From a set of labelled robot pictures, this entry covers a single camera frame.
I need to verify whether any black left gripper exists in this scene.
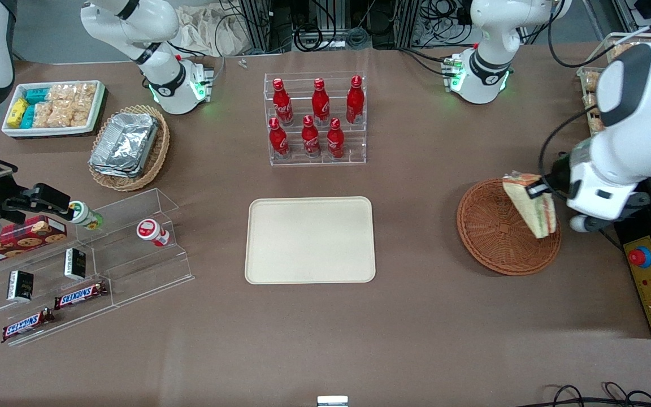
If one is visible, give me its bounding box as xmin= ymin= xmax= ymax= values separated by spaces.
xmin=528 ymin=140 xmax=589 ymax=198

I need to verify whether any triangle sandwich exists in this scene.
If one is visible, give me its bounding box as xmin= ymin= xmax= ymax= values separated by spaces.
xmin=502 ymin=172 xmax=557 ymax=239

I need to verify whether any round brown wicker basket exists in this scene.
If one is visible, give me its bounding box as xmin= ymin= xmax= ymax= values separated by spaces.
xmin=457 ymin=179 xmax=562 ymax=276

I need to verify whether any oval tan wicker basket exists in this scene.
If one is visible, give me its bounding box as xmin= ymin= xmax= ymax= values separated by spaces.
xmin=88 ymin=105 xmax=171 ymax=192

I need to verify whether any cream plastic tray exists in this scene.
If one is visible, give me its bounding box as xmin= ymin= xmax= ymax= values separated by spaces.
xmin=245 ymin=196 xmax=376 ymax=284

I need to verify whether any red tartan cookie box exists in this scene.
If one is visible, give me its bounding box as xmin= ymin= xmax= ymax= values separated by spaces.
xmin=0 ymin=215 xmax=68 ymax=270

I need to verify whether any small green label bottle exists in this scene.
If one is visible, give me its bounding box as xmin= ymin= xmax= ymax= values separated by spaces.
xmin=68 ymin=201 xmax=103 ymax=231

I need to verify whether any small black box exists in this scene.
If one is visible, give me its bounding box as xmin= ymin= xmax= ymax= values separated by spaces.
xmin=64 ymin=248 xmax=87 ymax=280
xmin=8 ymin=270 xmax=34 ymax=301

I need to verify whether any white rectangular snack bin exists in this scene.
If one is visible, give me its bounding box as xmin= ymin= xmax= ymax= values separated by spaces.
xmin=2 ymin=80 xmax=106 ymax=139

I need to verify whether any yellow snack packet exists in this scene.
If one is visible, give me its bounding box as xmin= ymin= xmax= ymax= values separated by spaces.
xmin=7 ymin=98 xmax=29 ymax=128

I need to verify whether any snickers chocolate bar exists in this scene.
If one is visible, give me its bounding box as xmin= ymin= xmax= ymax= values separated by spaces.
xmin=2 ymin=308 xmax=56 ymax=344
xmin=54 ymin=282 xmax=109 ymax=310

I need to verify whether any silver foil container stack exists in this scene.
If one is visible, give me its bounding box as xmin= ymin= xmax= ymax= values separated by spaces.
xmin=89 ymin=112 xmax=160 ymax=179

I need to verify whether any small red label bottle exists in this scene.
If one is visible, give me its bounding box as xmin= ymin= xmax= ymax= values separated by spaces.
xmin=136 ymin=219 xmax=171 ymax=248

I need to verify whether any clear acrylic stepped shelf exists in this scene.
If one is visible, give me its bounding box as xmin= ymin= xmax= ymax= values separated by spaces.
xmin=0 ymin=188 xmax=195 ymax=347

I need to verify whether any clear acrylic bottle rack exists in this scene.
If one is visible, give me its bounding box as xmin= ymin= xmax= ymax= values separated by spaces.
xmin=263 ymin=72 xmax=367 ymax=167

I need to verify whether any red cola bottle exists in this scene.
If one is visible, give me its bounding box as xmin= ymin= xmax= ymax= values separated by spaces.
xmin=346 ymin=75 xmax=366 ymax=125
xmin=269 ymin=118 xmax=290 ymax=159
xmin=302 ymin=115 xmax=322 ymax=158
xmin=272 ymin=78 xmax=295 ymax=126
xmin=311 ymin=78 xmax=331 ymax=126
xmin=327 ymin=118 xmax=345 ymax=159

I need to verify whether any beige crumpled cloth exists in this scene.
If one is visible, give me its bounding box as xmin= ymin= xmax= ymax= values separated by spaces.
xmin=177 ymin=5 xmax=250 ymax=57

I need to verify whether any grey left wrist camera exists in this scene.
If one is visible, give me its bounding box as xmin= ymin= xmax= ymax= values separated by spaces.
xmin=570 ymin=214 xmax=606 ymax=233

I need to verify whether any white wire basket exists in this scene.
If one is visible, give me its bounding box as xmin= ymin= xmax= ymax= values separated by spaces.
xmin=577 ymin=32 xmax=651 ymax=136

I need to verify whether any black floor cable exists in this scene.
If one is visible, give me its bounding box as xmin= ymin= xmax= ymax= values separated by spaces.
xmin=539 ymin=382 xmax=651 ymax=407

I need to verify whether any black coiled cable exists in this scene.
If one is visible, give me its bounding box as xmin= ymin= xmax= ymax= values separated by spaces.
xmin=294 ymin=25 xmax=325 ymax=51

